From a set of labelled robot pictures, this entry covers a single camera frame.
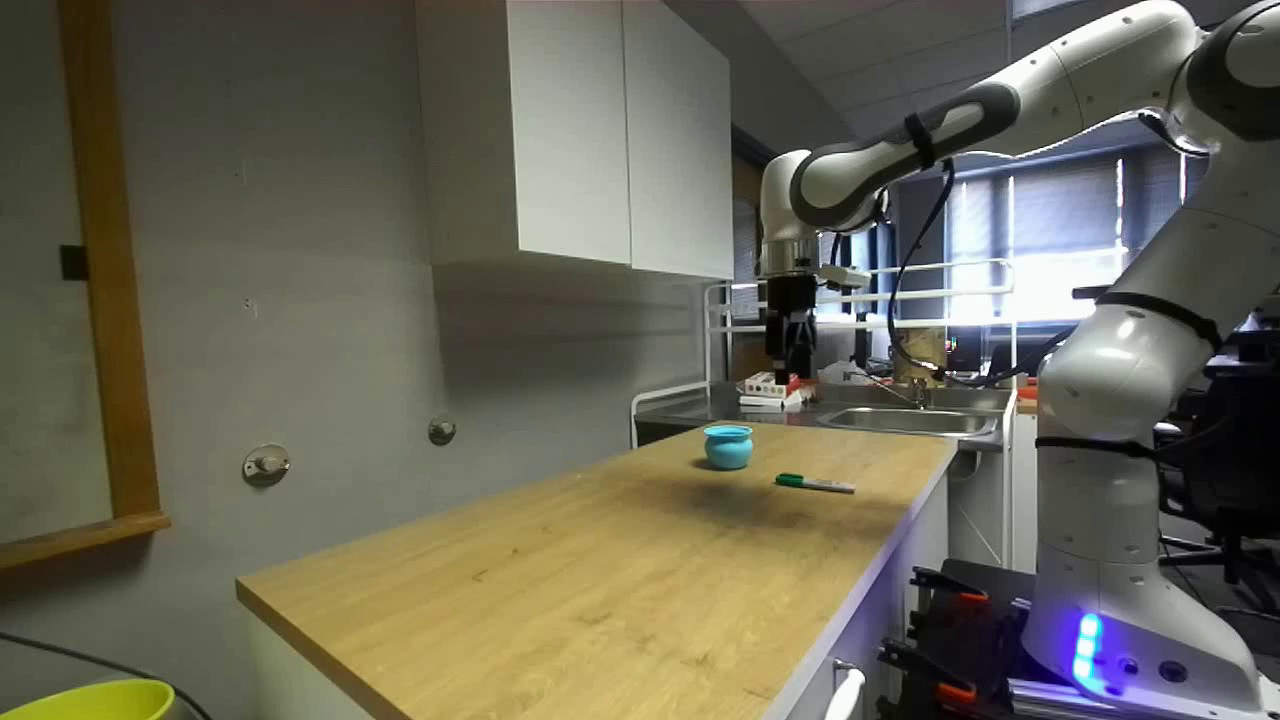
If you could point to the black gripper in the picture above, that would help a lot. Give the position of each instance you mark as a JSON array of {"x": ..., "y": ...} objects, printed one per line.
[{"x": 789, "y": 324}]

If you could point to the green grey pen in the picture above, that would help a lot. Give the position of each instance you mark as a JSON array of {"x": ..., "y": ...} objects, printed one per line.
[{"x": 814, "y": 484}]

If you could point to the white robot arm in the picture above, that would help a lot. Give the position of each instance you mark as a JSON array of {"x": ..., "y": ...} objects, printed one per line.
[{"x": 1101, "y": 611}]

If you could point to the small blue bowl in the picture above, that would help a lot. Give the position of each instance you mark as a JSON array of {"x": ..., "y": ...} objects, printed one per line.
[{"x": 727, "y": 444}]

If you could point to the white dish rack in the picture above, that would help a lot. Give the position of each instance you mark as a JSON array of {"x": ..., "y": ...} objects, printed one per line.
[{"x": 733, "y": 374}]

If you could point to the steel sink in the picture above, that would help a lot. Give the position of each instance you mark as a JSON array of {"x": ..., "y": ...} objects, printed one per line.
[{"x": 926, "y": 421}]

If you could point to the wooden framed whiteboard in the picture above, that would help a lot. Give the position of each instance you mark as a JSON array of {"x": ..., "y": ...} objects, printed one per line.
[{"x": 113, "y": 306}]

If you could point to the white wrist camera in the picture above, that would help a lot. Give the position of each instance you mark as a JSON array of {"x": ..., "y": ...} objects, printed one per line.
[{"x": 839, "y": 278}]

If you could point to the white wall cabinet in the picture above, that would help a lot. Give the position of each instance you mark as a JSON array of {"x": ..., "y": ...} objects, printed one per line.
[{"x": 573, "y": 131}]

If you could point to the small round wall knob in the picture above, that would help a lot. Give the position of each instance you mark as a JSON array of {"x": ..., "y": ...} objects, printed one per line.
[{"x": 443, "y": 433}]

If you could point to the round wall socket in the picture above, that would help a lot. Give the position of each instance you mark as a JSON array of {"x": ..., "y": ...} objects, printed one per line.
[{"x": 267, "y": 467}]

